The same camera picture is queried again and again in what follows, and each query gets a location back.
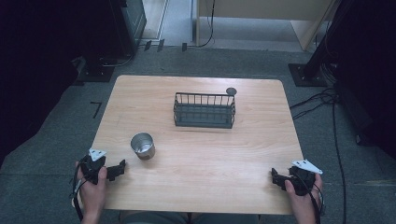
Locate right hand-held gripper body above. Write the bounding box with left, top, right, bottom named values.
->
left=288, top=159, right=324, bottom=197

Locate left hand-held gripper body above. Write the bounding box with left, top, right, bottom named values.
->
left=78, top=147, right=108, bottom=185

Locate metal cup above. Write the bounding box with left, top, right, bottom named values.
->
left=130, top=132, right=156, bottom=161

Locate black wire basket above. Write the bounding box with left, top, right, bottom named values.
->
left=173, top=91, right=236, bottom=130

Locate person's right hand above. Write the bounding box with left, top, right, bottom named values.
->
left=284, top=173, right=325, bottom=218

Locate person's left hand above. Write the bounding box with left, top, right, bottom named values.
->
left=74, top=161, right=108, bottom=217

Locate black stand base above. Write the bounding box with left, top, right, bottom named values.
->
left=73, top=55, right=116, bottom=86

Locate dark curtain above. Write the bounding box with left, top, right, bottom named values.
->
left=0, top=0, right=125, bottom=166
left=323, top=0, right=396, bottom=161

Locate black metal stand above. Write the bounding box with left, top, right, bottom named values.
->
left=288, top=0, right=354, bottom=88

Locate black cabinet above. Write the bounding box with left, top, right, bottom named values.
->
left=108, top=0, right=148, bottom=58

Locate wooden partition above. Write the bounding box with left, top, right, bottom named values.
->
left=195, top=0, right=341, bottom=52

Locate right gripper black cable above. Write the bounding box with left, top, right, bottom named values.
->
left=297, top=172, right=325, bottom=224

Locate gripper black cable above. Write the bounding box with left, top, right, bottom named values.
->
left=69, top=157, right=89, bottom=223
left=297, top=172, right=325, bottom=224

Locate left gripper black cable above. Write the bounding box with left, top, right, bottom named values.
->
left=69, top=157, right=89, bottom=223

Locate long black floor cable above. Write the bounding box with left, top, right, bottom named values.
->
left=331, top=97, right=347, bottom=224

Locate bundle of black floor cables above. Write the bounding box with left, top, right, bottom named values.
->
left=289, top=88, right=339, bottom=121

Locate grey floor cable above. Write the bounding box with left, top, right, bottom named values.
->
left=99, top=53, right=135, bottom=68

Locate hanging black cable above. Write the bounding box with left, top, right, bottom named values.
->
left=197, top=0, right=217, bottom=49

